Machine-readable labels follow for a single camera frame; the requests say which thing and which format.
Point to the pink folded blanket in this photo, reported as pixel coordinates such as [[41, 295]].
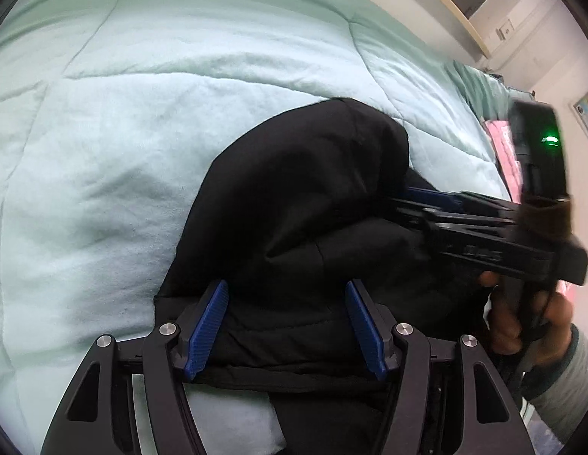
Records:
[[501, 137]]

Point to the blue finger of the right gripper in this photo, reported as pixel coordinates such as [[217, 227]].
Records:
[[471, 219], [440, 196]]

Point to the white wall socket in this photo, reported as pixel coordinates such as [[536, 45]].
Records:
[[505, 31]]

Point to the mint green quilt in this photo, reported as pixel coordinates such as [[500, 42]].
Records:
[[111, 112]]

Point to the black hooded jacket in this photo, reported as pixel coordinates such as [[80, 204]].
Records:
[[287, 215]]

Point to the right hand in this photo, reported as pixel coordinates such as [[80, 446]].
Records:
[[506, 330]]

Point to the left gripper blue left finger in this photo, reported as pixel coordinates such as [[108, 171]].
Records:
[[199, 325]]

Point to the wooden window sill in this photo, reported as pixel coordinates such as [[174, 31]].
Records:
[[450, 4]]

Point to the green pillow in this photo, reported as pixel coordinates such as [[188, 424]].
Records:
[[486, 95]]

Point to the grey sleeved right forearm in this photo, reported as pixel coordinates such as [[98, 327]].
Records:
[[559, 392]]

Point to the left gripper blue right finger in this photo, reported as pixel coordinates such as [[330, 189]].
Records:
[[372, 324]]

